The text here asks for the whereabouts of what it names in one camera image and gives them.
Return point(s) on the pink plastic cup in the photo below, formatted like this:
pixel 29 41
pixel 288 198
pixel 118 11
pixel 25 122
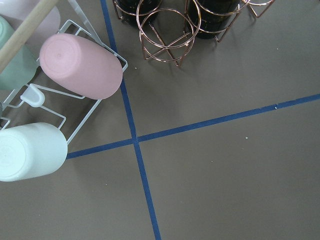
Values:
pixel 81 66

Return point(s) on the dark wine bottle middle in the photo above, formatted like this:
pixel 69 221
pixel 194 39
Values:
pixel 214 16

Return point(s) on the dark wine bottle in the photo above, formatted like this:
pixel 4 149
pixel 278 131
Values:
pixel 127 9
pixel 214 16

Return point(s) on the dark wine bottle front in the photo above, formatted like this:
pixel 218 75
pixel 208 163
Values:
pixel 127 9

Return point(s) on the white plastic cup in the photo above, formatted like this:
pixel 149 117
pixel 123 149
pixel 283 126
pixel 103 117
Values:
pixel 30 151

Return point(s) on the green plastic cup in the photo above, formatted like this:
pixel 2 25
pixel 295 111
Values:
pixel 20 70

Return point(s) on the copper wire bottle rack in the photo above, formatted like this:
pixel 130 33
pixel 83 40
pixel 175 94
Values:
pixel 167 34

